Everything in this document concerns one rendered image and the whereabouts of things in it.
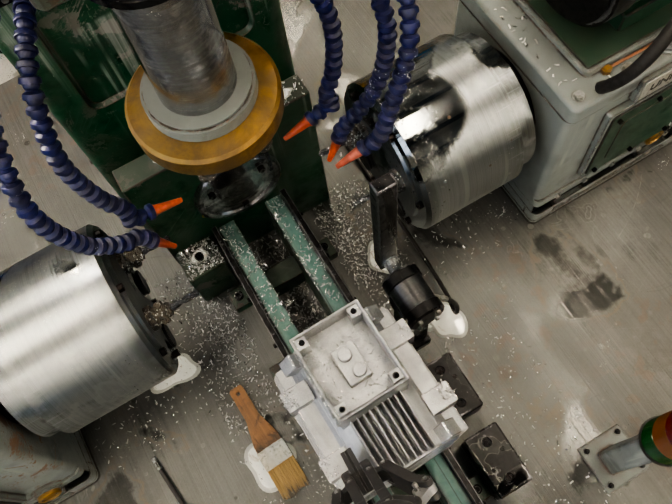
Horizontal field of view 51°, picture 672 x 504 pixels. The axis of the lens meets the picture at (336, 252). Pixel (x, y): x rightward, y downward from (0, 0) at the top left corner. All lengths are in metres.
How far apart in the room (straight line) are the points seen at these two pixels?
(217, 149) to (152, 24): 0.17
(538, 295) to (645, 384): 0.22
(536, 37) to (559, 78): 0.07
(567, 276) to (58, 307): 0.83
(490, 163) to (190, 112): 0.45
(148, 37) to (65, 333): 0.43
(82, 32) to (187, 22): 0.31
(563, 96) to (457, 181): 0.18
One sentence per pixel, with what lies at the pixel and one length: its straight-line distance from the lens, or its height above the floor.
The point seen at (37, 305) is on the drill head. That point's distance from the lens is 0.97.
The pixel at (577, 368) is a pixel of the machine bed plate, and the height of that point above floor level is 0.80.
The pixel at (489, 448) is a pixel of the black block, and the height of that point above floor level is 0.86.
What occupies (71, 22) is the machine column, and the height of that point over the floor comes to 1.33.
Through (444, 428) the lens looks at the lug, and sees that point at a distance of 0.90.
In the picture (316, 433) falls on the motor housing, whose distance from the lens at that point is 0.93.
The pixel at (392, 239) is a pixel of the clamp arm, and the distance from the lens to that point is 0.97.
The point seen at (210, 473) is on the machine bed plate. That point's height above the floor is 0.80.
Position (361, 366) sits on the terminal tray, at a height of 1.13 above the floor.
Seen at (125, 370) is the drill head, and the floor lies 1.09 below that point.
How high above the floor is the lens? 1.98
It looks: 68 degrees down
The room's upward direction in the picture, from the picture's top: 12 degrees counter-clockwise
